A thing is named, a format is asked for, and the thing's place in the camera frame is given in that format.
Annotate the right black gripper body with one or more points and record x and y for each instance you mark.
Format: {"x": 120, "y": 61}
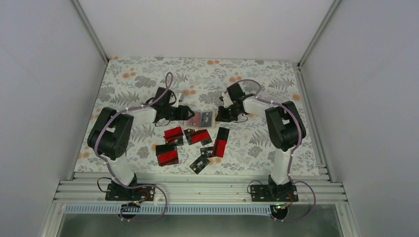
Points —
{"x": 229, "y": 115}

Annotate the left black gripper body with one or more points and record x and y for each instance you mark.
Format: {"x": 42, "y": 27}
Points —
{"x": 174, "y": 116}

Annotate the beige leather card holder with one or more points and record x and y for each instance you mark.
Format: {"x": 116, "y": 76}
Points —
{"x": 213, "y": 119}

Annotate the black VIP card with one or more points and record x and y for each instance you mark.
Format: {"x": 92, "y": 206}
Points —
{"x": 206, "y": 119}

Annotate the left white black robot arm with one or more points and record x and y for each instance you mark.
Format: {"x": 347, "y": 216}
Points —
{"x": 110, "y": 134}

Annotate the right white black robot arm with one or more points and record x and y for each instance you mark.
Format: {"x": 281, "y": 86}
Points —
{"x": 285, "y": 129}

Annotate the plain black card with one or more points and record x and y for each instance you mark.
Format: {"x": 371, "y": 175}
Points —
{"x": 223, "y": 134}

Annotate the red black card centre top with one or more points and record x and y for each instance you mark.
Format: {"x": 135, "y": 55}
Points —
{"x": 200, "y": 136}

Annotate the black chip cards cluster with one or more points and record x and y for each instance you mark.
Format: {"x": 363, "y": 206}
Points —
{"x": 203, "y": 160}

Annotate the black red card left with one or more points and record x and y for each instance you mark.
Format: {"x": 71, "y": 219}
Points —
{"x": 166, "y": 155}

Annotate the floral patterned table mat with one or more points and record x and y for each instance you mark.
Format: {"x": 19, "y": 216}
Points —
{"x": 130, "y": 81}

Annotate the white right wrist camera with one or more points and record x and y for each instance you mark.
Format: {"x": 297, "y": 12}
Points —
{"x": 226, "y": 101}

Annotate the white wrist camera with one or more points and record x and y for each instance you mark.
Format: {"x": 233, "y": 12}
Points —
{"x": 226, "y": 101}
{"x": 179, "y": 98}

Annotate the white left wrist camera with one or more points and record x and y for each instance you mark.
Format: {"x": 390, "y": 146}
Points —
{"x": 179, "y": 98}

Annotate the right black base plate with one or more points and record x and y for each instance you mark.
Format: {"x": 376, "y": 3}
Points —
{"x": 262, "y": 193}

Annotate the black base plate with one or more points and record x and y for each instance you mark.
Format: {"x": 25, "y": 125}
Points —
{"x": 116, "y": 192}
{"x": 262, "y": 193}

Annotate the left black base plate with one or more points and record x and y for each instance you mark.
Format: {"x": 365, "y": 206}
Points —
{"x": 116, "y": 192}

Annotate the aluminium rail frame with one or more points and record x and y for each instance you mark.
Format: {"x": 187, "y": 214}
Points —
{"x": 192, "y": 194}

